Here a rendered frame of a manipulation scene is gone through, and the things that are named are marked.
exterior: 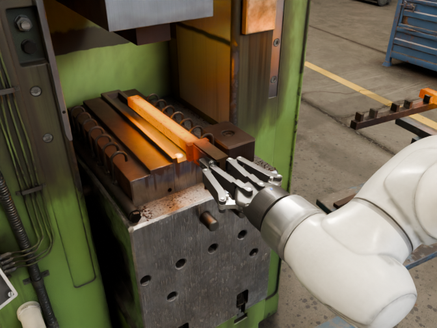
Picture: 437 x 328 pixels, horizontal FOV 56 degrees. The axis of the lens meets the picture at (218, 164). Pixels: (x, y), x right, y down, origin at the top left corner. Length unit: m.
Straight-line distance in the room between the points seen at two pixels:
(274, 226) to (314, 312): 1.30
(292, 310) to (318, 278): 1.32
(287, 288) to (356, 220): 1.40
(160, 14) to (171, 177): 0.33
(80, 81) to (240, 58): 0.47
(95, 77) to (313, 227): 0.86
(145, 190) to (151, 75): 0.54
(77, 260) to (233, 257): 0.38
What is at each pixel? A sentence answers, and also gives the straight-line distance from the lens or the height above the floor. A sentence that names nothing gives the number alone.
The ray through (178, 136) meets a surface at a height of 1.05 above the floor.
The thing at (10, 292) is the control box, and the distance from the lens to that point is 0.69.
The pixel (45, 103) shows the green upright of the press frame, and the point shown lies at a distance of 0.87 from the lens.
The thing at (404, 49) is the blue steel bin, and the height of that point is 0.21.
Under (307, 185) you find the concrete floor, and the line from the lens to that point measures 2.56.
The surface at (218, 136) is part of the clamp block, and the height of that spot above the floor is 0.98.
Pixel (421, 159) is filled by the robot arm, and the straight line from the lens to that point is 0.58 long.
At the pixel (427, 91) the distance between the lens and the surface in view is 1.26.
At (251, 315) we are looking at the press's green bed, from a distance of 1.29.
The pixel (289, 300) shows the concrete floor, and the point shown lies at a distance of 1.89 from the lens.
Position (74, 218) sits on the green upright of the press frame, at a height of 0.83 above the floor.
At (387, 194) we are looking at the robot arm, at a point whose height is 1.13.
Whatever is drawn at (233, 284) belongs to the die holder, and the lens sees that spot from 1.12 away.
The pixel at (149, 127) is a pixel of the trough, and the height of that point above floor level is 0.99.
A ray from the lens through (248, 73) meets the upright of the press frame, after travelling 1.07.
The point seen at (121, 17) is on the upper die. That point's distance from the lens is 0.71.
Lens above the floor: 1.44
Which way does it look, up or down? 32 degrees down
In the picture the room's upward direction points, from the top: straight up
